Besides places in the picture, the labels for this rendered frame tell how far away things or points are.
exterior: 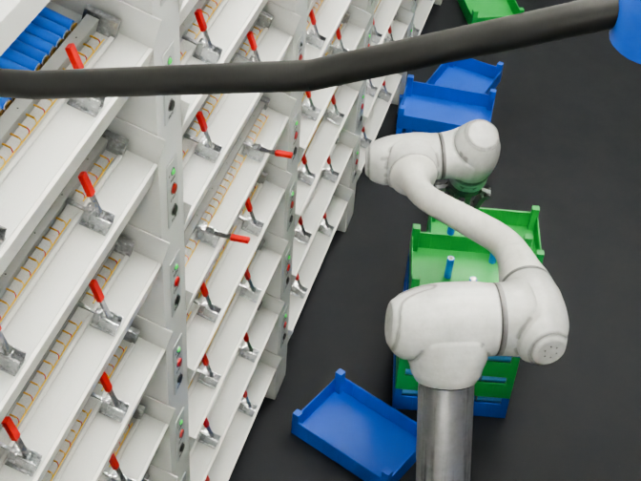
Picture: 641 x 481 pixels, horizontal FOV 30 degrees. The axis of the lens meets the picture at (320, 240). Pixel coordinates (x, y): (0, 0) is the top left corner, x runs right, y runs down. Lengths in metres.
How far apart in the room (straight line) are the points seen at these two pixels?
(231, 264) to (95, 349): 0.75
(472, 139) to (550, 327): 0.58
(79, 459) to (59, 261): 0.40
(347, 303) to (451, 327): 1.39
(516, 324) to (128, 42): 0.86
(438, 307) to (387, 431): 1.11
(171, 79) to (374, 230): 2.72
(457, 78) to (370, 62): 3.45
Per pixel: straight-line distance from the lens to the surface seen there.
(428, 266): 3.00
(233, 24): 2.07
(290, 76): 0.95
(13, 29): 1.27
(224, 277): 2.45
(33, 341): 1.53
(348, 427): 3.15
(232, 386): 2.78
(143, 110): 1.73
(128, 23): 1.65
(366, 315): 3.42
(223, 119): 2.18
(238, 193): 2.34
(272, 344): 3.04
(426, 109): 4.06
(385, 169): 2.54
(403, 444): 3.13
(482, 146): 2.53
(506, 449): 3.17
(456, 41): 0.89
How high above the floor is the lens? 2.46
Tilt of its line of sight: 43 degrees down
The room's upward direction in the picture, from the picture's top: 5 degrees clockwise
